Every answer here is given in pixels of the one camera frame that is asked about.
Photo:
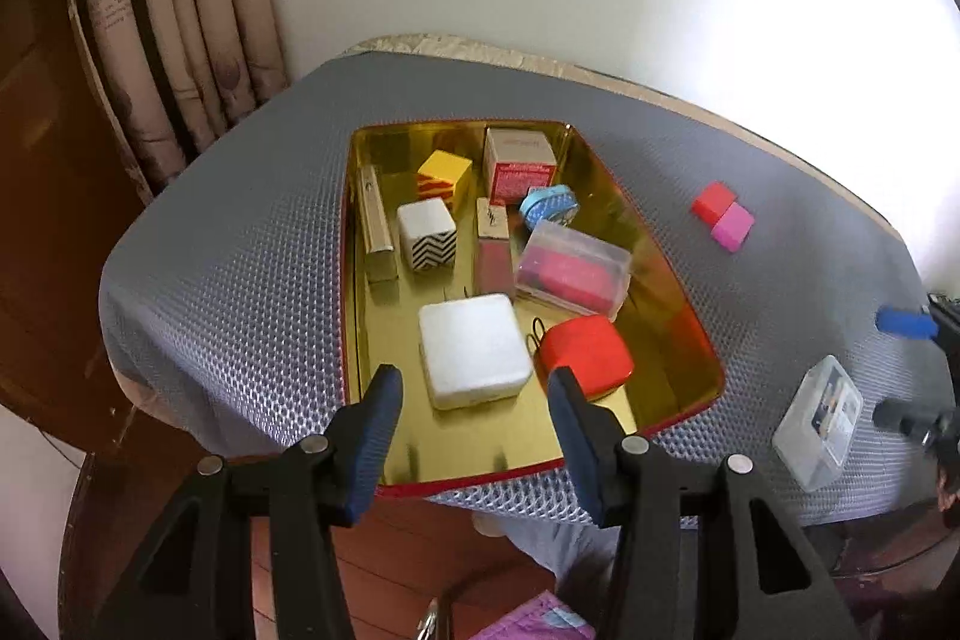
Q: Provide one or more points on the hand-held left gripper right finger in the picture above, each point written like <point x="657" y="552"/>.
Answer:
<point x="574" y="452"/>

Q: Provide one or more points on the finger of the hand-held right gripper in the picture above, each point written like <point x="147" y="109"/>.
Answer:
<point x="907" y="321"/>
<point x="904" y="416"/>

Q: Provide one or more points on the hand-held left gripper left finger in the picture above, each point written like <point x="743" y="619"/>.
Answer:
<point x="375" y="445"/>

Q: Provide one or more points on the gold metal tin tray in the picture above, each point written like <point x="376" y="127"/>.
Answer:
<point x="465" y="445"/>

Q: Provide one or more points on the clear plastic case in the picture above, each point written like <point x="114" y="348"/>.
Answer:
<point x="814" y="430"/>

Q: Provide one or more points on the red cube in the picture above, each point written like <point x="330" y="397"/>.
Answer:
<point x="585" y="351"/>

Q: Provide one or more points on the white square block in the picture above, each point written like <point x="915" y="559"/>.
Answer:
<point x="469" y="347"/>

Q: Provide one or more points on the clear box with pink contents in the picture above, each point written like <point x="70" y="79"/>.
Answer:
<point x="574" y="269"/>

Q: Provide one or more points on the white chevron pattern cube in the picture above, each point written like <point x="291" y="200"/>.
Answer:
<point x="426" y="231"/>

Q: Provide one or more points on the gold metallic bar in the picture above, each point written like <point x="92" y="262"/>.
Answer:
<point x="375" y="220"/>

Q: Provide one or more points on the white and red box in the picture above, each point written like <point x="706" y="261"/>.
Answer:
<point x="517" y="160"/>

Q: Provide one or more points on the black hair pin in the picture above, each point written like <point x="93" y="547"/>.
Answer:
<point x="535" y="334"/>

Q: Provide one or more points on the pink cloth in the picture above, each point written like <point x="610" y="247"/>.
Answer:
<point x="532" y="621"/>

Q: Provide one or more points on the pink block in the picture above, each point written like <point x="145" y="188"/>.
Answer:
<point x="733" y="227"/>

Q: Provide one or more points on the red block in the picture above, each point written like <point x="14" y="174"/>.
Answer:
<point x="712" y="201"/>

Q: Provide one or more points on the grey textured mat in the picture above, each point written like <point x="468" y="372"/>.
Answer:
<point x="262" y="235"/>

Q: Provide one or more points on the blue oval tin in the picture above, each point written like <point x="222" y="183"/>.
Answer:
<point x="547" y="203"/>

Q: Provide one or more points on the yellow striped cube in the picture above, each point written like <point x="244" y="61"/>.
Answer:
<point x="442" y="175"/>

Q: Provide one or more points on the brown wooden door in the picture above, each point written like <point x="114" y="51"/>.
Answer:
<point x="45" y="160"/>

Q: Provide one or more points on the beige patterned curtain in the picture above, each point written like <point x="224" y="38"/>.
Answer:
<point x="187" y="10"/>

